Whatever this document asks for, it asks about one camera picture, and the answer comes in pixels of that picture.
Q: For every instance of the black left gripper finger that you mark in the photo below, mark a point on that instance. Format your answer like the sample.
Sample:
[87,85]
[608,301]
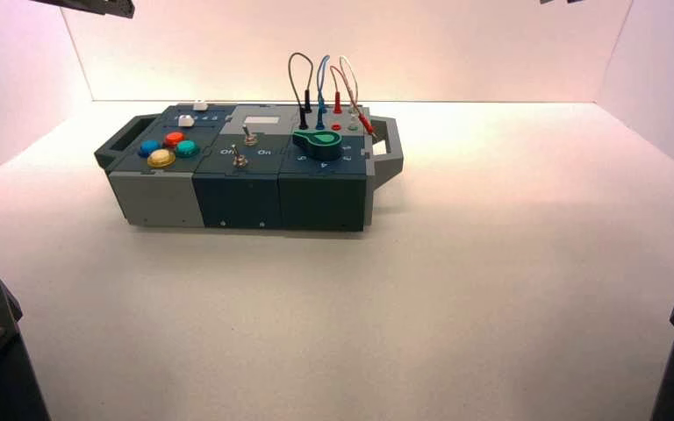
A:
[81,4]
[121,7]

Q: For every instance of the white slider knob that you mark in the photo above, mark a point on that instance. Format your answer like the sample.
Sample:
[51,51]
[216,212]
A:
[200,106]
[186,121]

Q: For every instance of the red push button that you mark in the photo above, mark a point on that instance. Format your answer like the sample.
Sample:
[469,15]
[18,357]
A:
[174,139]

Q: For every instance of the blue push button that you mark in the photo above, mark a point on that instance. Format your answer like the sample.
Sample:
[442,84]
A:
[150,147]

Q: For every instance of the yellow push button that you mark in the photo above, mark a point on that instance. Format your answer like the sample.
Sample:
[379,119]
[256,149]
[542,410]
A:
[161,158]

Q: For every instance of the green push button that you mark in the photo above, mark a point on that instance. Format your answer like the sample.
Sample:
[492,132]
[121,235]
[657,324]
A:
[187,149]

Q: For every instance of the grey and blue task box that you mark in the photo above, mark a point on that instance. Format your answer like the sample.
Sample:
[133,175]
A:
[238,197]

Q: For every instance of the green rotary knob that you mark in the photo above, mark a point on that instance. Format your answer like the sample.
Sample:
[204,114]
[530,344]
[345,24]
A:
[322,148]

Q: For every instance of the metal toggle switch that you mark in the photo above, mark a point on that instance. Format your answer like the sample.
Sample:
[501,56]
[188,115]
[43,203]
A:
[240,161]
[250,139]

